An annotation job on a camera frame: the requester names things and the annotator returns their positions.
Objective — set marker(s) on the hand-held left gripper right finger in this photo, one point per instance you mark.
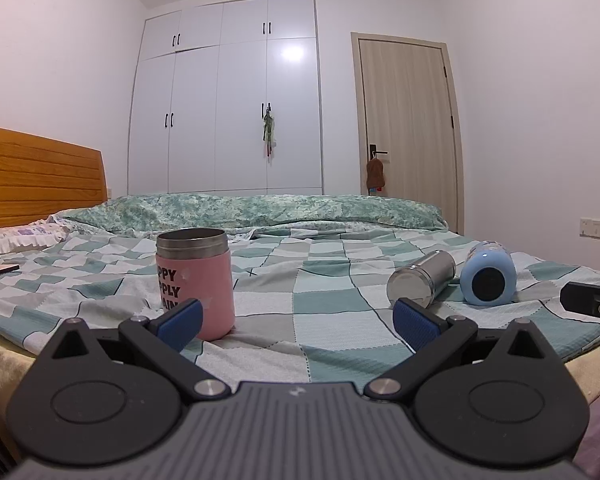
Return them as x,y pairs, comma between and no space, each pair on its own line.
414,326

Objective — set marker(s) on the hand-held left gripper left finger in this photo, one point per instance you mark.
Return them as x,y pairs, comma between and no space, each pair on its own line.
182,324

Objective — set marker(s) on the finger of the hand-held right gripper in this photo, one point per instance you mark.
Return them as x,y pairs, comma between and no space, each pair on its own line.
582,297

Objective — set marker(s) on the silver steel cup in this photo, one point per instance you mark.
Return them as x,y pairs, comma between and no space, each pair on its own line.
420,277

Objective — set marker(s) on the light blue cup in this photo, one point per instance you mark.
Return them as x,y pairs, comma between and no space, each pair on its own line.
487,275

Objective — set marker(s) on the pink steel cup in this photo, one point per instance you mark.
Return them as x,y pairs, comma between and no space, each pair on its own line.
200,285

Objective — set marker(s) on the checked green bed sheet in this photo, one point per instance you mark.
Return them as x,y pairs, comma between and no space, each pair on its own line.
320,300

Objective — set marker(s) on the green floral quilt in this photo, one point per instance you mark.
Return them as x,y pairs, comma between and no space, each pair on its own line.
260,212

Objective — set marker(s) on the purple floral pillow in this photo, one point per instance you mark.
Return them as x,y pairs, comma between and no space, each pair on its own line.
20,237

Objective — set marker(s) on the beige mattress pad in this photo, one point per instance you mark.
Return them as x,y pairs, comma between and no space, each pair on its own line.
2,375

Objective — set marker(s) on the beige door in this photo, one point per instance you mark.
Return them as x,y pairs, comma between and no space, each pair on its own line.
410,125

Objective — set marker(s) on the wooden headboard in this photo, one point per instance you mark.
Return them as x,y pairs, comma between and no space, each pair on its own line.
35,175

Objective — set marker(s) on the green hanging ornament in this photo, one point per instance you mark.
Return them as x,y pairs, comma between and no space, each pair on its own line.
268,130

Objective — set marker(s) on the white wardrobe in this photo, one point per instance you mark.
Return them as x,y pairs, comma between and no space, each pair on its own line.
205,110

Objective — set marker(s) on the white wall socket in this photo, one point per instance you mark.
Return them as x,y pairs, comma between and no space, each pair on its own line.
597,227

